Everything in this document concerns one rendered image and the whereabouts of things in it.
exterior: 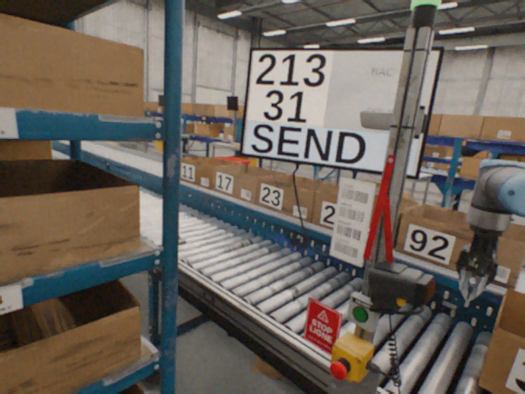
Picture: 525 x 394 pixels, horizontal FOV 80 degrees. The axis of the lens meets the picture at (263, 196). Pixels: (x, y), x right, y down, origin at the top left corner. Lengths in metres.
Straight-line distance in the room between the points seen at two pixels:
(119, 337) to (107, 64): 0.41
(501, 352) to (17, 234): 1.01
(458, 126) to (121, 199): 5.64
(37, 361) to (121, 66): 0.42
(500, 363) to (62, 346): 0.94
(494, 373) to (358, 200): 0.56
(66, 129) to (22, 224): 0.13
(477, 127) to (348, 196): 5.18
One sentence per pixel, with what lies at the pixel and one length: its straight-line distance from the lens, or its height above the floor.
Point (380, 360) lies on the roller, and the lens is 1.01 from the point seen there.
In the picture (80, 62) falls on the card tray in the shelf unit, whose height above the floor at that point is 1.41.
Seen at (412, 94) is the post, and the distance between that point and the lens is 0.70.
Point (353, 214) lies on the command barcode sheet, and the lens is 0.75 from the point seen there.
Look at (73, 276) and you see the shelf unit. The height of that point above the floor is 1.13.
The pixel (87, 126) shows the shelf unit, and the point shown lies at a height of 1.33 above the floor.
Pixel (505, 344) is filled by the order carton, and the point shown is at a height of 0.89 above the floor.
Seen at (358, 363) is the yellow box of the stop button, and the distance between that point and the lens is 0.80.
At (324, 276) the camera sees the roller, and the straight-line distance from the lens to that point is 1.39.
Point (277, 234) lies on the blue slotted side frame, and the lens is 1.67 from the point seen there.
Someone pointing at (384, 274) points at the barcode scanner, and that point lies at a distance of 0.69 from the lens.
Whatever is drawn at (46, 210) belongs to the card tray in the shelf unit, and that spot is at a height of 1.22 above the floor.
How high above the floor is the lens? 1.35
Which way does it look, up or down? 13 degrees down
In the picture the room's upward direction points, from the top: 5 degrees clockwise
